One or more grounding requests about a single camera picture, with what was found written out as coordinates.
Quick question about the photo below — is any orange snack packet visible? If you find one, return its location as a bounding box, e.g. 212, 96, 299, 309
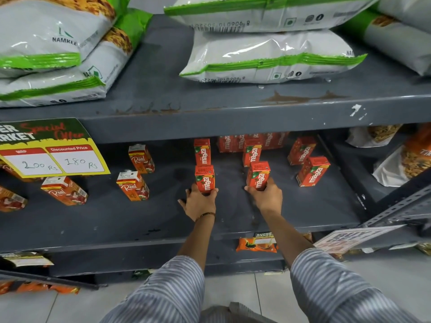
235, 237, 279, 253

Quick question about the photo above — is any white red offer sign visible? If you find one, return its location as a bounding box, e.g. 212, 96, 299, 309
313, 225, 407, 255

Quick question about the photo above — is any slotted grey metal post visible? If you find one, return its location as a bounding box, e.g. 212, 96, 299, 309
362, 183, 431, 230

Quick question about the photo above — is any row of orange packets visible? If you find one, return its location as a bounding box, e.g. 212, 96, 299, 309
0, 280, 81, 296

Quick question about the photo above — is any person's left forearm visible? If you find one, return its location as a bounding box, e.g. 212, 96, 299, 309
178, 214, 216, 270

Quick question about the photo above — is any orange white snack bag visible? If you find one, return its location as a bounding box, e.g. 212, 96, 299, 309
372, 124, 431, 188

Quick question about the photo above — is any yellow green price sign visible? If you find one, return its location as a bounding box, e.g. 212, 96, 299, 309
0, 118, 111, 179

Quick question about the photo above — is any pale flat packet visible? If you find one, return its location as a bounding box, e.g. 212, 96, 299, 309
0, 251, 55, 268

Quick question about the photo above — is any white noodle snack bag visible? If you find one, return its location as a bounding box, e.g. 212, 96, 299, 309
345, 124, 403, 148

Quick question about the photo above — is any person's right forearm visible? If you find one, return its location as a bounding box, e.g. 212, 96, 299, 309
261, 211, 316, 268

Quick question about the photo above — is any row of orange cartons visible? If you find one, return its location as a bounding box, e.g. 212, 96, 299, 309
217, 132, 291, 154

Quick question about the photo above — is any orange mango juice carton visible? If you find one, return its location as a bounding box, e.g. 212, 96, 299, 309
195, 165, 216, 194
296, 156, 331, 188
287, 136, 317, 166
246, 161, 271, 191
194, 138, 211, 167
242, 141, 262, 168

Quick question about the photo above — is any grey metal shelf rack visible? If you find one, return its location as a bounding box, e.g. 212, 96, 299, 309
0, 13, 431, 287

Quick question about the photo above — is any small green shelf tag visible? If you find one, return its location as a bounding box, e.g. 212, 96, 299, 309
253, 232, 277, 246

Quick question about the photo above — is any white green snack bag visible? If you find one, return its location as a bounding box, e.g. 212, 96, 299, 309
338, 10, 431, 77
179, 29, 368, 85
375, 0, 431, 24
164, 0, 383, 33
0, 0, 130, 79
0, 8, 154, 108

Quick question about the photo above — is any grey striped shirt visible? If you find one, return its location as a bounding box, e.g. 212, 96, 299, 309
100, 248, 422, 323

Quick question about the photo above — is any person's left hand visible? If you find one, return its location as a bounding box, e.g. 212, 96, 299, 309
178, 183, 219, 222

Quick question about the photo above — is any person's right hand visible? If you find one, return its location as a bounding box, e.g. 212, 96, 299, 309
244, 177, 283, 217

